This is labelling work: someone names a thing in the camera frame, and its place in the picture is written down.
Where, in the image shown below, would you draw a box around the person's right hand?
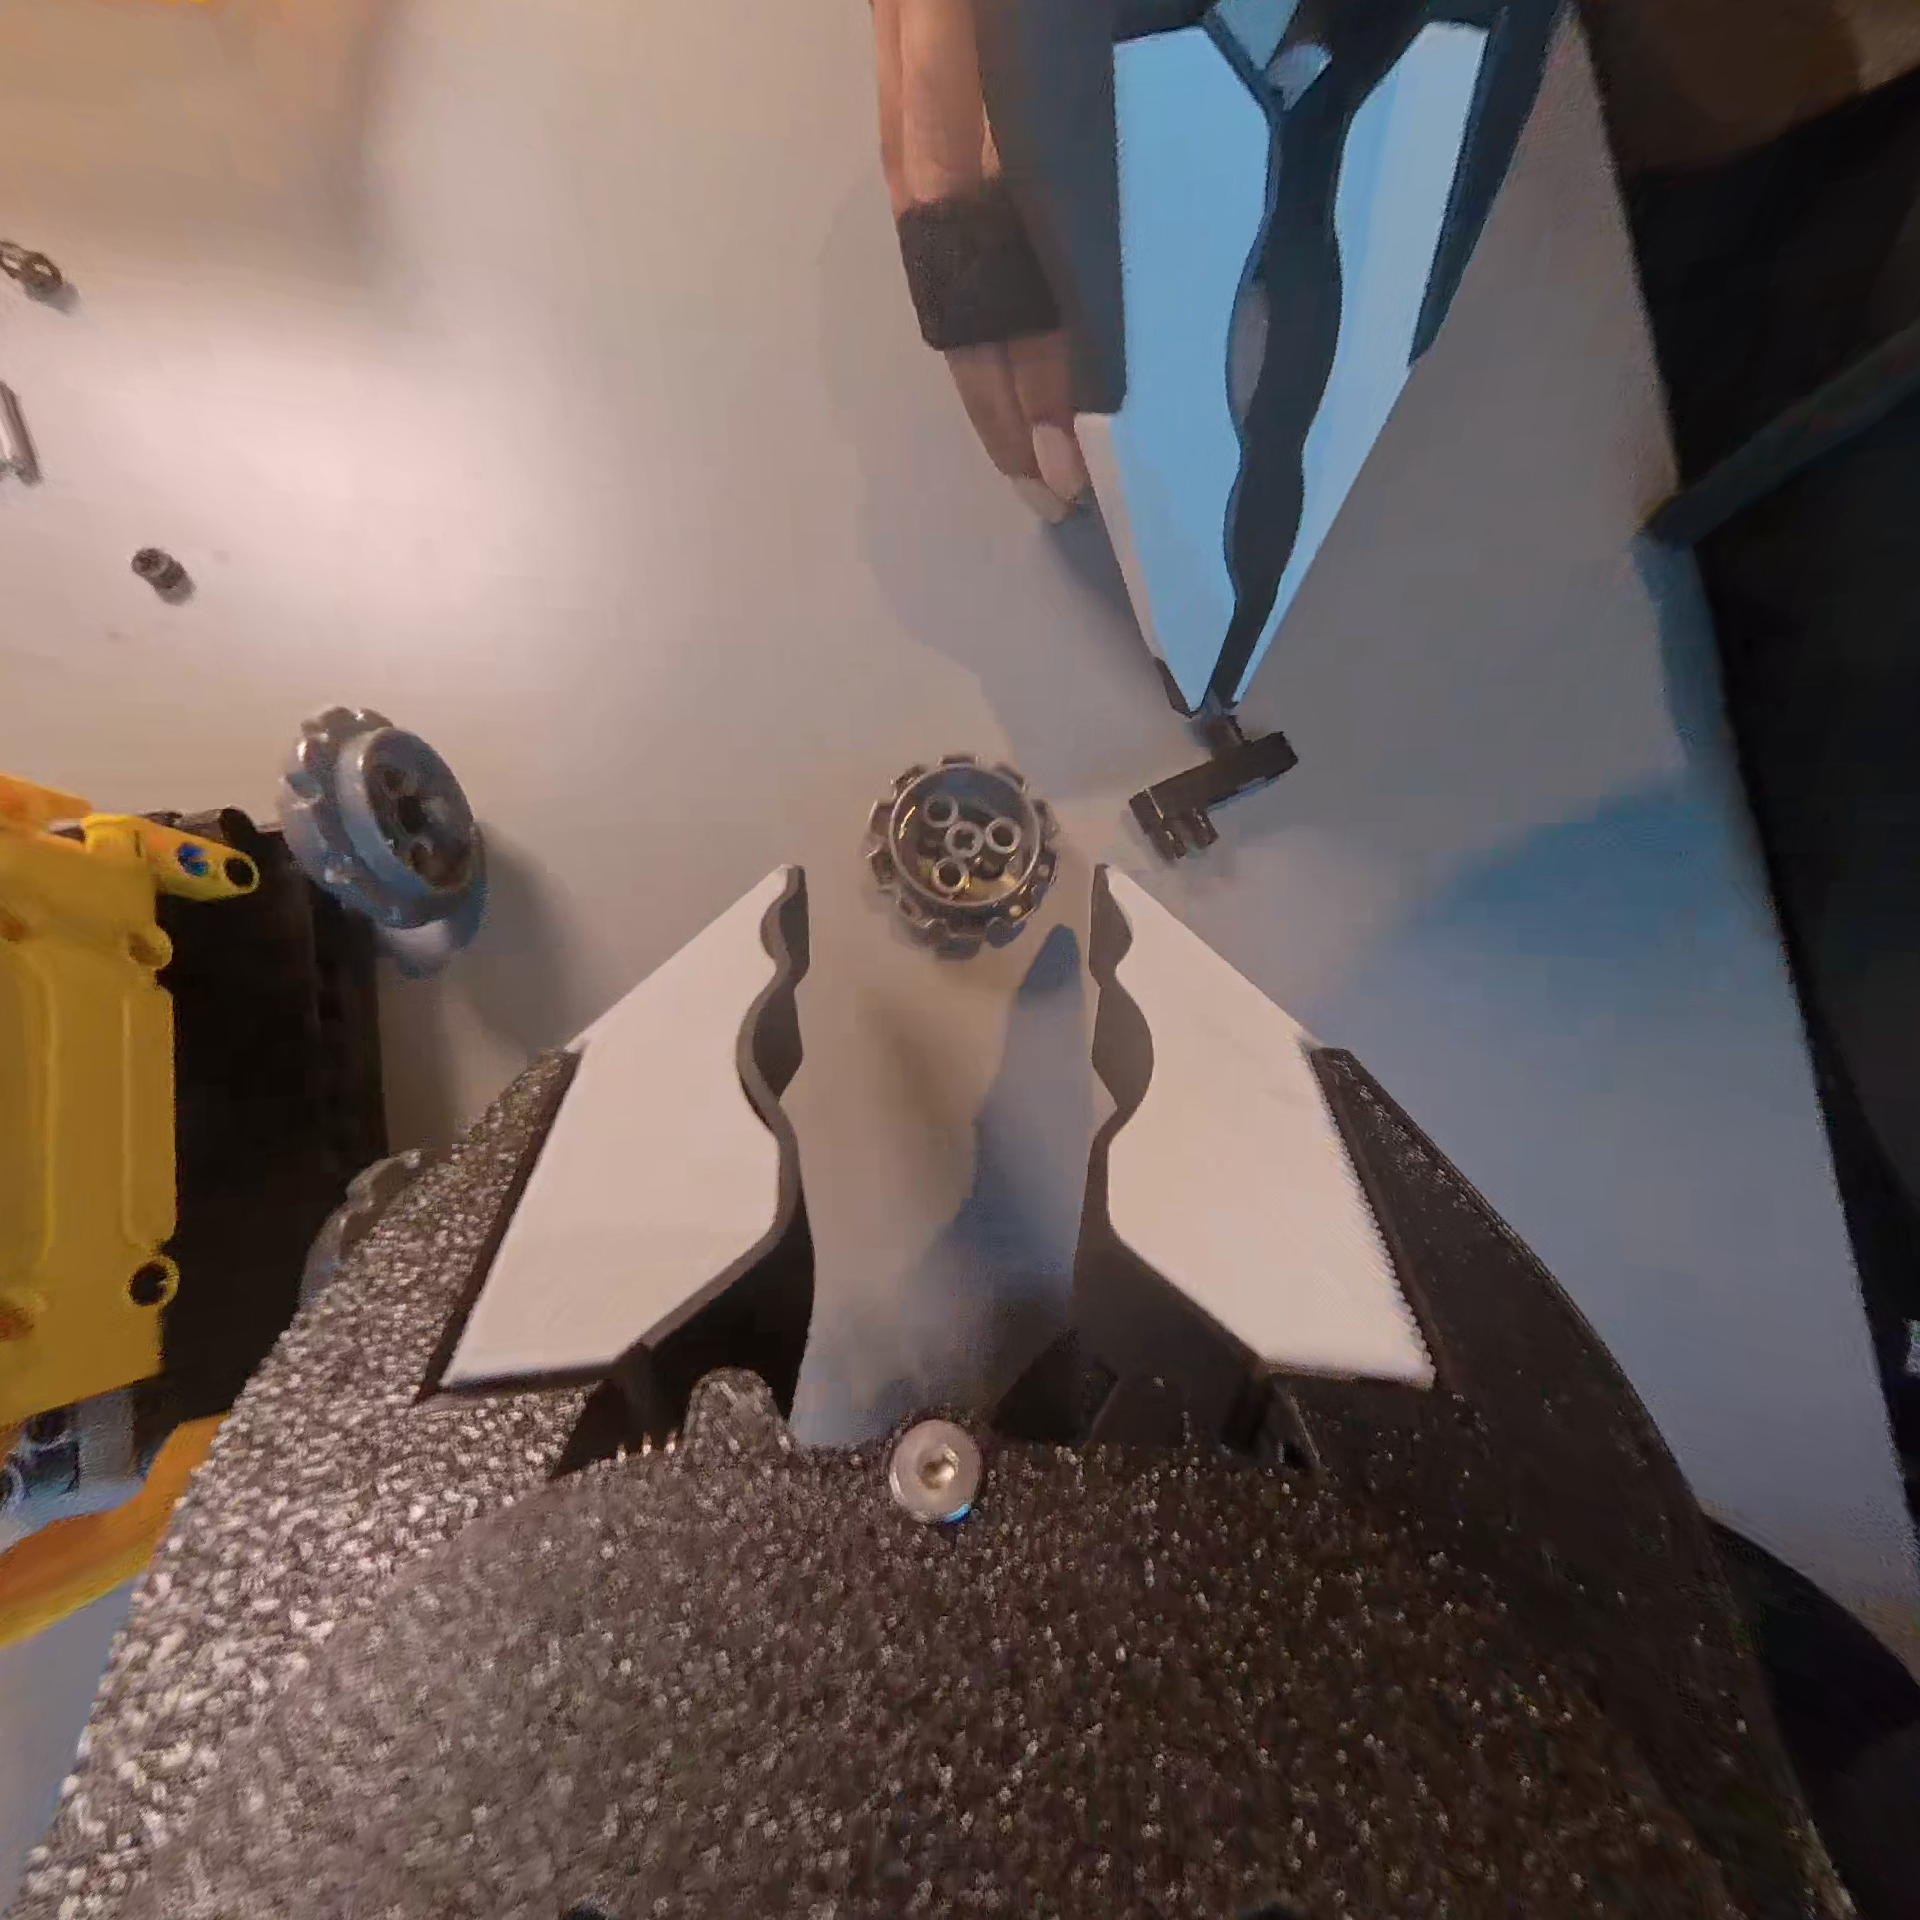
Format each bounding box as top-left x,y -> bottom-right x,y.
877,0 -> 1098,525

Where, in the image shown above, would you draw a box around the pile of small brick pieces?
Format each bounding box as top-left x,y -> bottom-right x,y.
0,236 -> 69,483

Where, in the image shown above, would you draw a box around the yellow toy brick vehicle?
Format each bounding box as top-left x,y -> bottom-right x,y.
0,704 -> 486,1636

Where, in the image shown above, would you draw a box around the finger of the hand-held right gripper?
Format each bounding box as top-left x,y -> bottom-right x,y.
1223,20 -> 1498,715
1067,27 -> 1285,715

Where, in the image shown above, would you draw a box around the black brick connector piece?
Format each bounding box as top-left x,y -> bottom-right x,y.
1128,715 -> 1300,862

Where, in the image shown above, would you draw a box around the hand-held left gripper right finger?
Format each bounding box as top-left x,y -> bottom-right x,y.
1075,866 -> 1442,1427

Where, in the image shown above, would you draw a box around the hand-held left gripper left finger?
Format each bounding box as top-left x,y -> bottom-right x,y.
436,866 -> 818,1427

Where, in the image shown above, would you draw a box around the grey desk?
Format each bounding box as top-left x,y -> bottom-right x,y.
0,0 -> 1920,1920

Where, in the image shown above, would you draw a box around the small grey toy wheel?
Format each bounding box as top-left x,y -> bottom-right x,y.
866,756 -> 1062,955

